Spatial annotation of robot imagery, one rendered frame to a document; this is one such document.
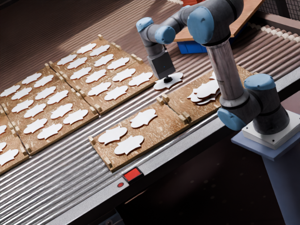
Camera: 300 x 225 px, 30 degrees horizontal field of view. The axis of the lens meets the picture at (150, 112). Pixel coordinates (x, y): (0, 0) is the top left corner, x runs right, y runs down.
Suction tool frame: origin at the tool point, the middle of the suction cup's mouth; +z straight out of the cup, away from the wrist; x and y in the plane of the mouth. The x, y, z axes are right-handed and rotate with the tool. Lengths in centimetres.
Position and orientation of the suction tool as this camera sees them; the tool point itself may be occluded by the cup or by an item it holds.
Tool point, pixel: (168, 82)
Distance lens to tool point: 253.0
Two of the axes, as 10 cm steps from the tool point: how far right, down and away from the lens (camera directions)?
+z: 3.7, 8.1, 4.6
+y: -8.6, 4.8, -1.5
